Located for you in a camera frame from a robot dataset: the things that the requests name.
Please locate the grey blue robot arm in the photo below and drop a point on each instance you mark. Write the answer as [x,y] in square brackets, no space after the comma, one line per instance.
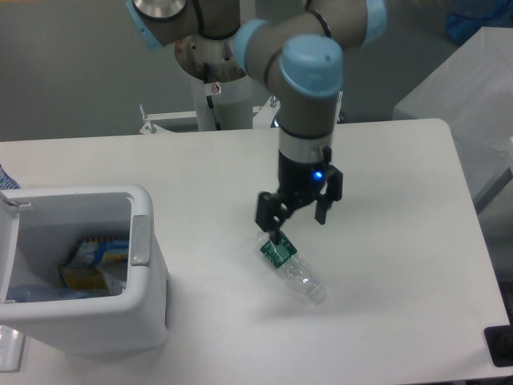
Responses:
[299,61]

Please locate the black device at edge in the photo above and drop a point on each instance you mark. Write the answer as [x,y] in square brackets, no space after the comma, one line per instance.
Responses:
[499,342]

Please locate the white plastic trash can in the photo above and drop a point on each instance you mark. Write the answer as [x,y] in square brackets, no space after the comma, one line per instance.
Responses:
[39,226]

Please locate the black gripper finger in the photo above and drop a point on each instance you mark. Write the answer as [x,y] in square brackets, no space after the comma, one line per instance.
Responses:
[333,193]
[272,212]

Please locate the clear blue-tinted plastic bottle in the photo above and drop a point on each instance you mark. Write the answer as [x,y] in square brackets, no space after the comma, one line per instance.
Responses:
[36,293]

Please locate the clear bottle green label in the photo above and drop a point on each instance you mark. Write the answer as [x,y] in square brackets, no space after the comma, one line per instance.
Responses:
[292,268]

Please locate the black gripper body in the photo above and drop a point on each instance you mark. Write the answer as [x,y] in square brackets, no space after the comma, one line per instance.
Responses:
[300,184]

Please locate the metal table clamp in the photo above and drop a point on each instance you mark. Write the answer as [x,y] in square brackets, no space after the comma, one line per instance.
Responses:
[339,117]

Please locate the white covered side table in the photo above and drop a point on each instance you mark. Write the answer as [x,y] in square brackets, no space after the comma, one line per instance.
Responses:
[472,92]

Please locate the white metal base bracket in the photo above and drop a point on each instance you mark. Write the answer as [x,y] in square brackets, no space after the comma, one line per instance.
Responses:
[263,116]

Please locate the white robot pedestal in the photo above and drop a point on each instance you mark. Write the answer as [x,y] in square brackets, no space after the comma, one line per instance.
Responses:
[217,80]

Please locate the blue bag in corner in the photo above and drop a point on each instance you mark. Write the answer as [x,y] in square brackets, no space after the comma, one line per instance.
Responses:
[465,18]

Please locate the yellow blue snack wrapper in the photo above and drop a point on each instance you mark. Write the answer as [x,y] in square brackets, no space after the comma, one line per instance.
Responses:
[97,263]

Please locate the blue patterned packet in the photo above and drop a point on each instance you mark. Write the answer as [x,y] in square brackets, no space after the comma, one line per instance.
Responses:
[6,181]

